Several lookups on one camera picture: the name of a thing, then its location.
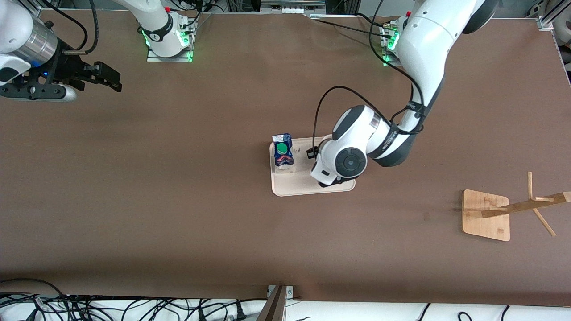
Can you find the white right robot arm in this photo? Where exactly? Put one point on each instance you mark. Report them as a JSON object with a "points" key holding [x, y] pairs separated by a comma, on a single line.
{"points": [[22, 31]]}

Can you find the blue white milk carton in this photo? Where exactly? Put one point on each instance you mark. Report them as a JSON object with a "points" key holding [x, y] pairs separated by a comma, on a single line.
{"points": [[284, 154]]}

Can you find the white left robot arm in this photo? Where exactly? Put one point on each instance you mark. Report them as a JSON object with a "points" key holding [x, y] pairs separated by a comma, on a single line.
{"points": [[424, 49]]}

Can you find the aluminium profile bar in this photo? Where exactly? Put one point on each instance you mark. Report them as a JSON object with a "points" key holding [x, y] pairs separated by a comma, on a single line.
{"points": [[274, 307]]}

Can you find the beige rabbit print tray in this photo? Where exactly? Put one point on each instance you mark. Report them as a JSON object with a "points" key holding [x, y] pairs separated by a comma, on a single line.
{"points": [[294, 183]]}

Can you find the aluminium frame corner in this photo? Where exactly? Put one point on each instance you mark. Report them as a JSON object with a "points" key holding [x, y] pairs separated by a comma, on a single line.
{"points": [[33, 5]]}

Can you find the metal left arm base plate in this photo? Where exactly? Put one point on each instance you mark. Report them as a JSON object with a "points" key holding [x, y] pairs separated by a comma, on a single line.
{"points": [[387, 49]]}

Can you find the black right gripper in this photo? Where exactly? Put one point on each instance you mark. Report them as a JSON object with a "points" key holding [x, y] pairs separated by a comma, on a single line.
{"points": [[67, 69]]}

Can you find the grey power strip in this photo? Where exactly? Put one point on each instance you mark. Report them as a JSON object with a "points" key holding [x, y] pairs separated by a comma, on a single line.
{"points": [[292, 5]]}

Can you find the wooden cup stand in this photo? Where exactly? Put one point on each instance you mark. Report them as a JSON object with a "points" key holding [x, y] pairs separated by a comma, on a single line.
{"points": [[484, 218]]}

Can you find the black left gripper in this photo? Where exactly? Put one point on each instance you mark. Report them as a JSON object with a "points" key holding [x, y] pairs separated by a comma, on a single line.
{"points": [[308, 151]]}

